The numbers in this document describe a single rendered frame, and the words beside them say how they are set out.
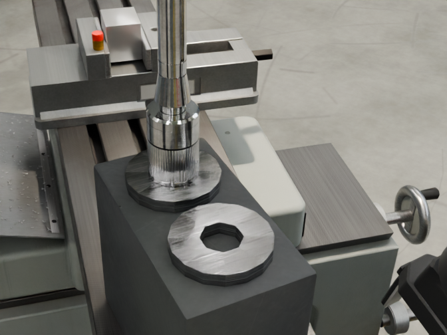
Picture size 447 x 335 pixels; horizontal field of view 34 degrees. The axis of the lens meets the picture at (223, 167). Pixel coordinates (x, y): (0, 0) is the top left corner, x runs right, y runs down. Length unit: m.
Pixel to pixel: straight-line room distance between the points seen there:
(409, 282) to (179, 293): 0.24
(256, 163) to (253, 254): 0.63
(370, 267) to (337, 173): 0.20
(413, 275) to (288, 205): 0.45
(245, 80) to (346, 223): 0.30
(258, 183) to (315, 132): 1.63
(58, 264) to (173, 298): 0.53
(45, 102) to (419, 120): 2.06
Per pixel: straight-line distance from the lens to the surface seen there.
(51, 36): 1.38
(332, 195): 1.32
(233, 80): 1.15
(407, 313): 1.41
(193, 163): 0.66
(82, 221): 0.95
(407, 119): 2.96
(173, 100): 0.62
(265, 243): 0.61
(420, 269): 0.73
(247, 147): 1.26
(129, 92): 1.12
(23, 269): 1.10
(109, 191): 0.69
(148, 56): 1.10
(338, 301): 1.31
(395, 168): 2.68
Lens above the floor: 1.54
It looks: 37 degrees down
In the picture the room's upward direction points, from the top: 2 degrees clockwise
